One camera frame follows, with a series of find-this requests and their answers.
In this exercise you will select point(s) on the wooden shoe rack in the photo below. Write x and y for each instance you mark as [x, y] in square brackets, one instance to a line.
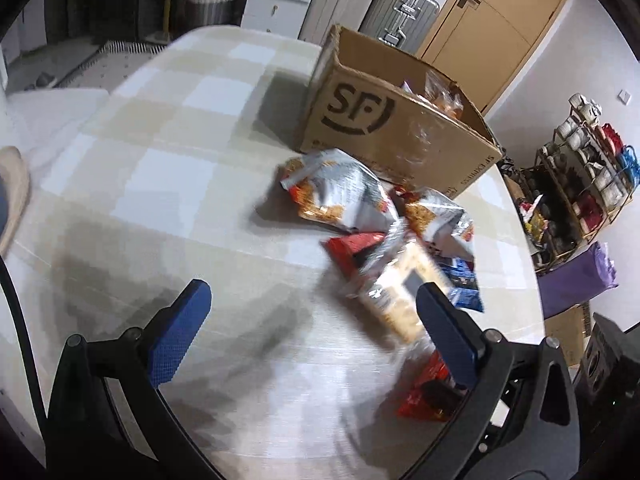
[575, 220]

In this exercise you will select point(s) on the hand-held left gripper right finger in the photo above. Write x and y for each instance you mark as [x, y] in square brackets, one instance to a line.
[445, 335]

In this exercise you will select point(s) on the pile of dark shoes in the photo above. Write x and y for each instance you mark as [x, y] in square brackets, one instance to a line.
[510, 167]

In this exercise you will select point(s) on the white side table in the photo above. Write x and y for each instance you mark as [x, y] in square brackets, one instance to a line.
[50, 110]

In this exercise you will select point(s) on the red black snack packet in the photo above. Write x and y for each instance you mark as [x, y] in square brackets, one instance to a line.
[350, 252]

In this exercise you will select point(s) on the wooden door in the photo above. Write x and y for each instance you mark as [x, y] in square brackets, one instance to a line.
[500, 25]

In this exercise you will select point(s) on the rows of sneakers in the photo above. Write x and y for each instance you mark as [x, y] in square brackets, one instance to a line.
[575, 135]

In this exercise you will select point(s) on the purple bag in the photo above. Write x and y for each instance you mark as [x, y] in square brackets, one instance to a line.
[575, 285]

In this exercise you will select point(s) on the white light switch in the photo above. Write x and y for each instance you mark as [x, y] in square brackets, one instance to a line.
[623, 96]

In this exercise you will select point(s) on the beige checked tablecloth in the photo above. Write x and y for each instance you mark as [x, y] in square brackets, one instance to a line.
[175, 160]

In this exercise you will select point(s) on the clear cracker packet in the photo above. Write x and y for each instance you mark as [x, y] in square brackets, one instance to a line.
[395, 295]

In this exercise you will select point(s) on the beige suitcase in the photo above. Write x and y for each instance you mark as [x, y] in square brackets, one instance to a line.
[345, 0]

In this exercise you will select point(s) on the blue snack packet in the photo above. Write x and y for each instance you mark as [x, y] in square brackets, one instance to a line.
[465, 285]

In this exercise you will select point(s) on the grey slippers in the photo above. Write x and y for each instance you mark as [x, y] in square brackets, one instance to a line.
[42, 80]

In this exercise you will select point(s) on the white wardrobe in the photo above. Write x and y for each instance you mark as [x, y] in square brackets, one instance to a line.
[25, 25]

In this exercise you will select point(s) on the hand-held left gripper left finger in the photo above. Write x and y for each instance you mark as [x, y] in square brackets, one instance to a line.
[180, 330]

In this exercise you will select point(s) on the silver orange snack packet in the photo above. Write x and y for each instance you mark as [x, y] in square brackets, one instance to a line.
[335, 190]
[440, 220]

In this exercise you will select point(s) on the brown cardboard box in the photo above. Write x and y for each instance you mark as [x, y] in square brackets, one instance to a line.
[360, 110]

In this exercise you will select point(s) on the black white patterned rug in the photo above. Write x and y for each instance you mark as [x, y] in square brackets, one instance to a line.
[110, 60]

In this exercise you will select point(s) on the blue bowl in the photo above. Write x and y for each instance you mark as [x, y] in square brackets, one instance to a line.
[2, 205]

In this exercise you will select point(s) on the small cardboard box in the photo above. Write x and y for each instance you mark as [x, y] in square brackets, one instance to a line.
[567, 335]

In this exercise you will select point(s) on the silver suitcase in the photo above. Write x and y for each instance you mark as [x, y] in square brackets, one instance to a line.
[400, 15]

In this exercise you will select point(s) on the stacked beige plates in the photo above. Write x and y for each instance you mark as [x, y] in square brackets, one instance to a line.
[15, 195]

